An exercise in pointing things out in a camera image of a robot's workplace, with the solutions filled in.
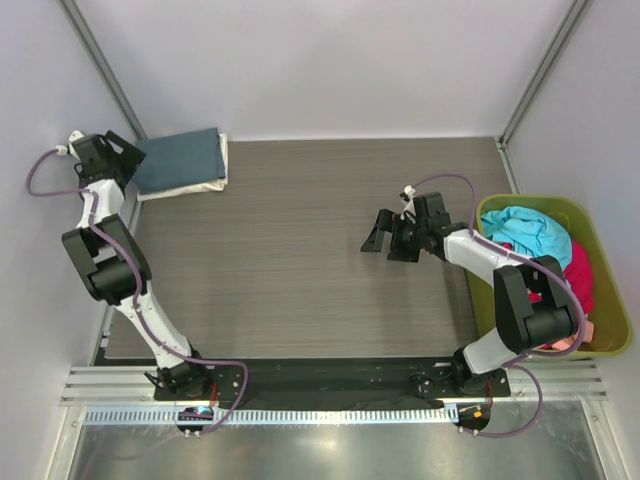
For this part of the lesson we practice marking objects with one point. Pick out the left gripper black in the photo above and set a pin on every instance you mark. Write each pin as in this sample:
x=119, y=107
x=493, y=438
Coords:
x=134, y=159

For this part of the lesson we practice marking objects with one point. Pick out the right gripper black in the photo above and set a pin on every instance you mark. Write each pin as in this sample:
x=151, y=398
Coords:
x=385, y=222

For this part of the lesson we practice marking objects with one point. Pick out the slate blue t shirt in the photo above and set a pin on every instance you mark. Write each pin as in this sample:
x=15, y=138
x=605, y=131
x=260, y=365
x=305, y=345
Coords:
x=180, y=160

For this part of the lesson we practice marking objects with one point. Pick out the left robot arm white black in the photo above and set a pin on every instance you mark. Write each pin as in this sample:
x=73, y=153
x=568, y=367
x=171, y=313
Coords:
x=112, y=266

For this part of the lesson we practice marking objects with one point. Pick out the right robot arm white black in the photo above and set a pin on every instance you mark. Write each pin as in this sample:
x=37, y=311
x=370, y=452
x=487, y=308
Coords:
x=533, y=305

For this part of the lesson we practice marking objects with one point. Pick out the folded white t shirt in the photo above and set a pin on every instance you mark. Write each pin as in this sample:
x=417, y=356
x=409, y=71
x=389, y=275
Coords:
x=217, y=185

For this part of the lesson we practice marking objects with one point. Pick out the cyan t shirt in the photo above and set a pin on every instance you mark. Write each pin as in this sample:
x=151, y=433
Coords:
x=528, y=232

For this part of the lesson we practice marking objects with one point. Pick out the magenta t shirt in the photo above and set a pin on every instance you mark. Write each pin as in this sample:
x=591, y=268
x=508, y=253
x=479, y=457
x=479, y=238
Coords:
x=577, y=280

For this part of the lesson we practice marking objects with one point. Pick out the pink garment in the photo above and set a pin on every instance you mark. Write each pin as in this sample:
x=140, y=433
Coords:
x=566, y=343

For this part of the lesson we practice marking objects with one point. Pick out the olive green plastic bin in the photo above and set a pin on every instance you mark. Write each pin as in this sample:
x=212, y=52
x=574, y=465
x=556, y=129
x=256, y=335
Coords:
x=612, y=329

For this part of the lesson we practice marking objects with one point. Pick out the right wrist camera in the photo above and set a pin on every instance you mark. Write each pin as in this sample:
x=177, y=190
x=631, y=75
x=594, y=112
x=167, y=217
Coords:
x=407, y=197

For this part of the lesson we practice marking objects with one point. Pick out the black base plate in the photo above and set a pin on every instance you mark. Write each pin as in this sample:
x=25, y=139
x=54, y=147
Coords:
x=336, y=384

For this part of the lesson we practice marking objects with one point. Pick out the left aluminium corner post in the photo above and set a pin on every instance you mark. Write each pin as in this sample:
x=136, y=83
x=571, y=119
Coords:
x=93, y=50

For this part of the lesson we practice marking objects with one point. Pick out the aluminium corner post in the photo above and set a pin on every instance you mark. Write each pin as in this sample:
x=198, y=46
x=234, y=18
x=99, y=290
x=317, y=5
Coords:
x=93, y=50
x=557, y=44

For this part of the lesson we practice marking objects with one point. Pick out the slotted white cable duct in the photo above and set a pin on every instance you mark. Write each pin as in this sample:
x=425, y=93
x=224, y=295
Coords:
x=183, y=416

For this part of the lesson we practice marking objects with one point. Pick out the right aluminium corner post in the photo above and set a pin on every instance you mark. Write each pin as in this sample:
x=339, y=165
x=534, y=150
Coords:
x=557, y=44

